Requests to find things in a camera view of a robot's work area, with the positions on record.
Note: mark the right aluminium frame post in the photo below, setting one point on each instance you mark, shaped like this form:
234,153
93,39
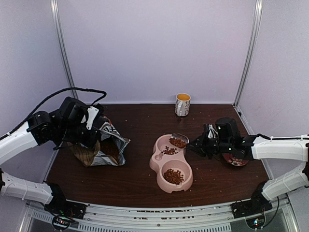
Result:
257,16

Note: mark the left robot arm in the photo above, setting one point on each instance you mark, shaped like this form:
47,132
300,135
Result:
74,122

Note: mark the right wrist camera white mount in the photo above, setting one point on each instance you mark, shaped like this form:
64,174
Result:
210,132

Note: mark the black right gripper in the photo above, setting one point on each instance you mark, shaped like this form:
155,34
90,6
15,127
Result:
201,151

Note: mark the brown kibble pet food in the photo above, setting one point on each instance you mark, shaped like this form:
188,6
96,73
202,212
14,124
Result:
108,147

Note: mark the left aluminium frame post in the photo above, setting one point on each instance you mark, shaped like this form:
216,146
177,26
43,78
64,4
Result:
60,38

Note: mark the brown pet food bag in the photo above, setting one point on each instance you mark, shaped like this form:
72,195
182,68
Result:
94,156

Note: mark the pink double pet bowl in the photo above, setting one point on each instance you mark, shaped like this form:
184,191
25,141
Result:
167,157

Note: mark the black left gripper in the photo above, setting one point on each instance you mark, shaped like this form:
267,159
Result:
94,134

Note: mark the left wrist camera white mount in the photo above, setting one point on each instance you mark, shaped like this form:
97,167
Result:
93,119

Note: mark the front aluminium rail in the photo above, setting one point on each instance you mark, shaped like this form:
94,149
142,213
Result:
209,218

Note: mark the silver metal scoop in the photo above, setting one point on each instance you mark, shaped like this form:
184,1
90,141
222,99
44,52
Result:
179,140

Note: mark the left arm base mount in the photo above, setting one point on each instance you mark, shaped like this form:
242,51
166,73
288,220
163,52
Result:
65,215

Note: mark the aluminium frame post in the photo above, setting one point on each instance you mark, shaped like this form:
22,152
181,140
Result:
60,38
257,16

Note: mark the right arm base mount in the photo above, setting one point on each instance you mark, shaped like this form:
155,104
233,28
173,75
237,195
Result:
253,211

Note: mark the red floral saucer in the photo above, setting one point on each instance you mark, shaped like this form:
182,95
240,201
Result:
234,161

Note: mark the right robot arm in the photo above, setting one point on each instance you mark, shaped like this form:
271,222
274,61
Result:
286,158

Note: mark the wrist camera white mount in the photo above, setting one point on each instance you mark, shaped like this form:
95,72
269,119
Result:
93,119
210,132

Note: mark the floral ceramic mug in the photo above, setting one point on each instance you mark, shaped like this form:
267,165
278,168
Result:
182,104

